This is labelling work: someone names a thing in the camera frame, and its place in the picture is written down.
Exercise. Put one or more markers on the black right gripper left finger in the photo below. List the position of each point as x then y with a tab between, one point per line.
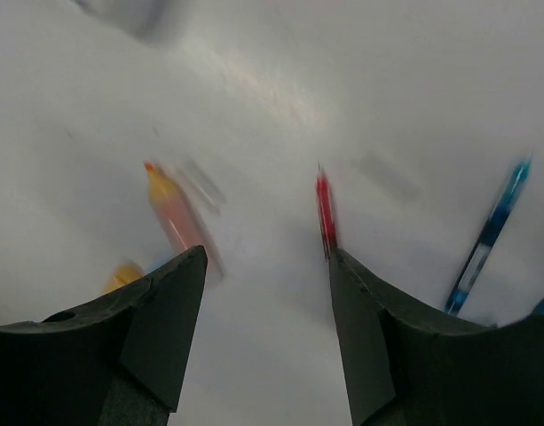
119	359

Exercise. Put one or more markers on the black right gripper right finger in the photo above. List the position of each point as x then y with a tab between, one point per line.
407	363

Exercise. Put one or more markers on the orange highlighter cap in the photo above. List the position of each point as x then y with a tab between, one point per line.
123	275

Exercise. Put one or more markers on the teal gel pen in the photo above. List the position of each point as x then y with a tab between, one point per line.
489	234

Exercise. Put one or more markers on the red gel pen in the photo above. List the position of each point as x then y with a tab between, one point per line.
326	213

